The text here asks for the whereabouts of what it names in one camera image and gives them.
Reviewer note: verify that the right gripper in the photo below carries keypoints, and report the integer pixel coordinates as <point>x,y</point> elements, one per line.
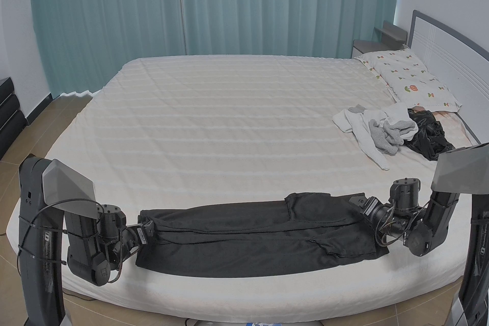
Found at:
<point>376,213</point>

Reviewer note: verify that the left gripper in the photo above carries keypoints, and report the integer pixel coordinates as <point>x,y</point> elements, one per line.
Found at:
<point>135,238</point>

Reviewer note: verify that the black T-shirt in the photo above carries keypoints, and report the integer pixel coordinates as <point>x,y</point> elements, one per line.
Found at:
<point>259,240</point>

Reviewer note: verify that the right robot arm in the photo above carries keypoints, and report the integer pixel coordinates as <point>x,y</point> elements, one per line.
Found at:
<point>458,168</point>

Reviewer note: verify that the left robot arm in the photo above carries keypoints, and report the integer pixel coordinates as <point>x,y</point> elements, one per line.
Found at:
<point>65,183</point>

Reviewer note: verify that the pile of clothes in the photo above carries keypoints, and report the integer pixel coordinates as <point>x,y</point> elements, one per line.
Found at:
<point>361,122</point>

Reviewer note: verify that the bed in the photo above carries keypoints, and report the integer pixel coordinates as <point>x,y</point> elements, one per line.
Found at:
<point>229,106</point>

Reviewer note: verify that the black garment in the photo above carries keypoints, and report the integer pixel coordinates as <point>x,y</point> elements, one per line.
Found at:
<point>428,133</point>

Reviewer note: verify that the white printed pillow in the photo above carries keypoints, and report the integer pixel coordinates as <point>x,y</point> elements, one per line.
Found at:
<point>410,76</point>

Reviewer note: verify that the grey bedside table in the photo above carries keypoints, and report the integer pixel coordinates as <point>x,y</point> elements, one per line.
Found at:
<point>372,45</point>

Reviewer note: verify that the black chest of drawers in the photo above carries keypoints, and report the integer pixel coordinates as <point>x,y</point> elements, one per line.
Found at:
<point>9,114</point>

